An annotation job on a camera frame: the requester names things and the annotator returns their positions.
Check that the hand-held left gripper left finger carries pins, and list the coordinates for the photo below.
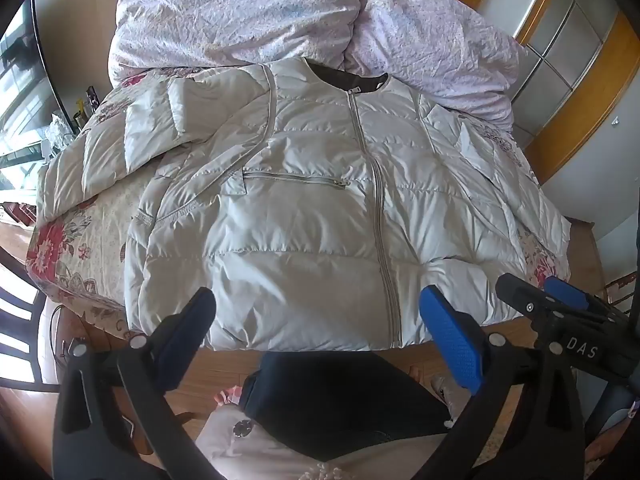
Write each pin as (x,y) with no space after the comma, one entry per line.
(192,315)

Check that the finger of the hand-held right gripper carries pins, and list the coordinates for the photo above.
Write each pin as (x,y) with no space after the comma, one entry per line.
(565,292)
(525,302)

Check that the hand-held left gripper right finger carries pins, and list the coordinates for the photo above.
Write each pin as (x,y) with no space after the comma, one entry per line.
(452,340)

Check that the black slatted chair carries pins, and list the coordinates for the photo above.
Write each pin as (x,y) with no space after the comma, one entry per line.
(20,320)

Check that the window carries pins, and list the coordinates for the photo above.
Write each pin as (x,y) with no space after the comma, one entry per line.
(20,95)

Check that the floral bed sheet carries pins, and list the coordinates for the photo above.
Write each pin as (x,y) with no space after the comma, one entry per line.
(85,240)

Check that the white puffer jacket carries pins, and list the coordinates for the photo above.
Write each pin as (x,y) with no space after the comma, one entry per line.
(310,220)

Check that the pink slipper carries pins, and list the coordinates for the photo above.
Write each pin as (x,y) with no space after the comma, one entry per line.
(445,392)

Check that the person's light pink top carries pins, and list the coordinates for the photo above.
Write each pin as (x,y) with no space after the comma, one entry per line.
(280,455)

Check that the clear plastic wrap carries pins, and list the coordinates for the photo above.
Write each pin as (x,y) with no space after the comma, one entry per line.
(56,132)

